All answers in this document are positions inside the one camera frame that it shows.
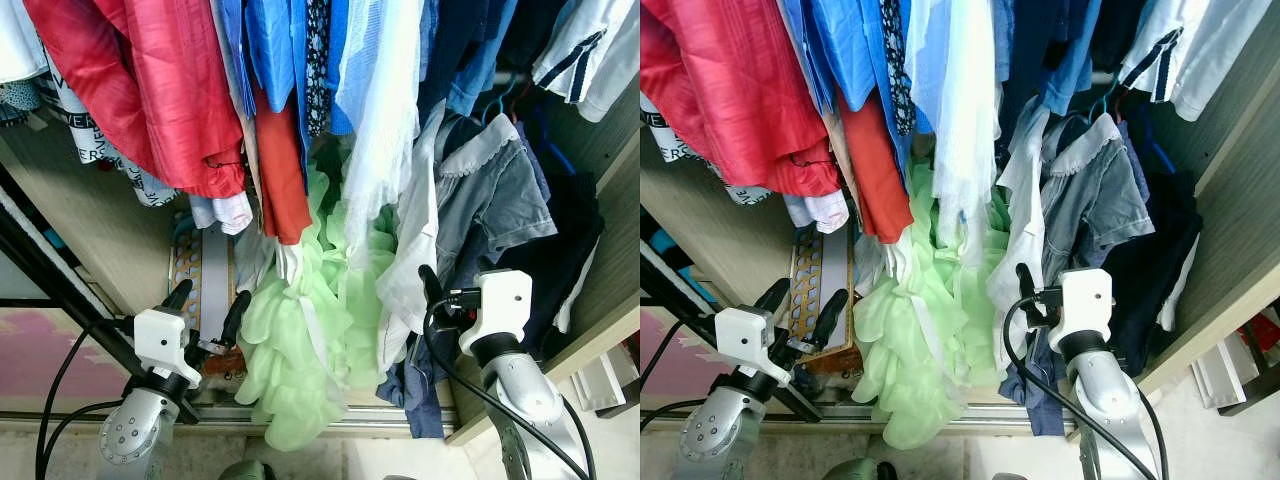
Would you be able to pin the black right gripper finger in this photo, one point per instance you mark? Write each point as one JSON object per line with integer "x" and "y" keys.
{"x": 1028, "y": 282}
{"x": 431, "y": 285}

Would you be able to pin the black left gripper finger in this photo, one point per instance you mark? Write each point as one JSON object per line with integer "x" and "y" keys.
{"x": 833, "y": 318}
{"x": 178, "y": 296}
{"x": 237, "y": 318}
{"x": 772, "y": 295}

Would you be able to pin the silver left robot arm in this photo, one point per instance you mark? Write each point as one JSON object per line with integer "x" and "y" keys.
{"x": 715, "y": 440}
{"x": 135, "y": 435}

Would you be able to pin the yellow patterned board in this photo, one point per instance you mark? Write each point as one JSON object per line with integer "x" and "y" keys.
{"x": 212, "y": 280}
{"x": 825, "y": 280}

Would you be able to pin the white long blouse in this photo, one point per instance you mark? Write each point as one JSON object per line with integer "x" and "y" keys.
{"x": 1020, "y": 230}
{"x": 415, "y": 250}

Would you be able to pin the light green ruffled dress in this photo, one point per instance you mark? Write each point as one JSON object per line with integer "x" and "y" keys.
{"x": 910, "y": 350}
{"x": 290, "y": 360}

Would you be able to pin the wooden wardrobe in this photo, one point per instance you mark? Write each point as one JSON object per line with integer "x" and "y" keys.
{"x": 720, "y": 240}
{"x": 90, "y": 240}

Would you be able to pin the blue denim garment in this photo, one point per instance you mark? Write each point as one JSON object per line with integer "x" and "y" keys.
{"x": 1040, "y": 410}
{"x": 425, "y": 400}

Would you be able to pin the black framed sliding door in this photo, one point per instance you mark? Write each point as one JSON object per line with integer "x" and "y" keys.
{"x": 60, "y": 280}
{"x": 685, "y": 305}

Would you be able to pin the pink striped garment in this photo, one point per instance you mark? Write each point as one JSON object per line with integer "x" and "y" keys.
{"x": 820, "y": 212}
{"x": 225, "y": 212}

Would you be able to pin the grey short-sleeved shirt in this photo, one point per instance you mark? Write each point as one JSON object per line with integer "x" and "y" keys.
{"x": 1095, "y": 200}
{"x": 490, "y": 200}

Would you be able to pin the grey robot left leg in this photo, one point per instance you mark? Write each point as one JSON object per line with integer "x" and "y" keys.
{"x": 245, "y": 471}
{"x": 855, "y": 470}

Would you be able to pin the dark navy hanging garment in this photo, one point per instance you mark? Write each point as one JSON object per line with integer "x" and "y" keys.
{"x": 560, "y": 240}
{"x": 1160, "y": 260}

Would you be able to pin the metal sliding door track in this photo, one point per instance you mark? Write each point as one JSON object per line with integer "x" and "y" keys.
{"x": 360, "y": 418}

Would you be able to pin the orange-red hanging garment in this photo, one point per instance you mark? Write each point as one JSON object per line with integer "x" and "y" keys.
{"x": 282, "y": 170}
{"x": 875, "y": 170}

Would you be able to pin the white sheer hanging garment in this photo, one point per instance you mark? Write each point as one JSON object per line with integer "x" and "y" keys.
{"x": 965, "y": 130}
{"x": 385, "y": 130}

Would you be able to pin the white folded stand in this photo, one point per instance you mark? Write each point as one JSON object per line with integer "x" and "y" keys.
{"x": 1225, "y": 375}
{"x": 605, "y": 380}

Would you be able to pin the white printed t-shirt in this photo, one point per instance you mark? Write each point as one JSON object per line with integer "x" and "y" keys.
{"x": 90, "y": 140}
{"x": 665, "y": 135}

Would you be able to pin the red hanging shirt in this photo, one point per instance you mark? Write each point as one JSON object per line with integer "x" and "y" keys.
{"x": 740, "y": 90}
{"x": 140, "y": 80}

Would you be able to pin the medium blue hanging shirt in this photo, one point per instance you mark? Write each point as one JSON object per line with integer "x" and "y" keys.
{"x": 1070, "y": 60}
{"x": 480, "y": 70}

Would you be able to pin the light blue hanging shirt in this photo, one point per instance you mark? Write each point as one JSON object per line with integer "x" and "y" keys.
{"x": 355, "y": 60}
{"x": 925, "y": 50}

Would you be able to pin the navy dotted hanging garment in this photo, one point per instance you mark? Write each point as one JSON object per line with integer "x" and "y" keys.
{"x": 900, "y": 80}
{"x": 318, "y": 70}

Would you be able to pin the bright blue hanging shirt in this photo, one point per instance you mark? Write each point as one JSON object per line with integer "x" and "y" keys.
{"x": 270, "y": 40}
{"x": 850, "y": 40}

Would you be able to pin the white shirt navy stripe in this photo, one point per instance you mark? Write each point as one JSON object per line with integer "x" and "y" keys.
{"x": 1210, "y": 50}
{"x": 600, "y": 50}

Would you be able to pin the plain white hanging garment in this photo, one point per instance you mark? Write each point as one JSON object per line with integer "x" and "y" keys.
{"x": 15, "y": 40}

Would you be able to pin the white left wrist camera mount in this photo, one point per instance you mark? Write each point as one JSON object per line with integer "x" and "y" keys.
{"x": 160, "y": 335}
{"x": 745, "y": 335}

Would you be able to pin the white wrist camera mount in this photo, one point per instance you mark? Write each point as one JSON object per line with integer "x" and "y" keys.
{"x": 505, "y": 300}
{"x": 160, "y": 335}
{"x": 1088, "y": 295}
{"x": 745, "y": 335}

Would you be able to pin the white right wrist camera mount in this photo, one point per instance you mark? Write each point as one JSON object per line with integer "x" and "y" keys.
{"x": 1088, "y": 295}
{"x": 505, "y": 300}

